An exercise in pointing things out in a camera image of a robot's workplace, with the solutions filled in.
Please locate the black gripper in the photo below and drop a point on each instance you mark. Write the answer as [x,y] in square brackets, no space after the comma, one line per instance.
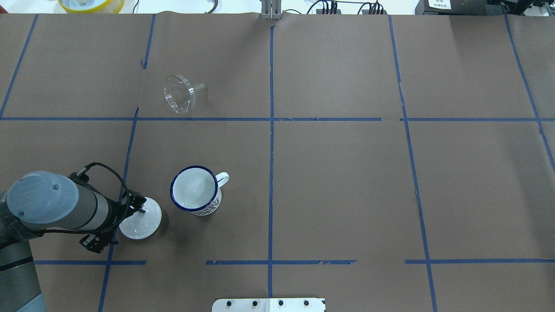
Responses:
[117,213]

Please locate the white ceramic lid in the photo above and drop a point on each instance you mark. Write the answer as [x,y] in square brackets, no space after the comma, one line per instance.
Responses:
[142,223]

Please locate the clear glass funnel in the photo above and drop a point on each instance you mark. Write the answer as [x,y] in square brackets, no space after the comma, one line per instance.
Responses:
[180,93]

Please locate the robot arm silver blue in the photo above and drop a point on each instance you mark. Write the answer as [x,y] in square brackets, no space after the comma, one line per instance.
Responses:
[43,202]

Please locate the white enamel mug blue rim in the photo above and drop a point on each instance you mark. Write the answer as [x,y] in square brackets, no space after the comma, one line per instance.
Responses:
[197,190]

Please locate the yellow tape roll with bowl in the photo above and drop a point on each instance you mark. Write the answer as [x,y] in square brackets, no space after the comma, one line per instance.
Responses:
[92,6]

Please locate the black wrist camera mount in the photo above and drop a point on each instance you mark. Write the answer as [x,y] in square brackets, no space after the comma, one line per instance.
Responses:
[95,243]

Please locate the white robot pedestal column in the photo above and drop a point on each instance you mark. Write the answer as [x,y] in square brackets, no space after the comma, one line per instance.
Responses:
[270,305]

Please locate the aluminium frame post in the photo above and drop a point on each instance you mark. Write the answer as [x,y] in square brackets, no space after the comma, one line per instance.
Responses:
[271,10]

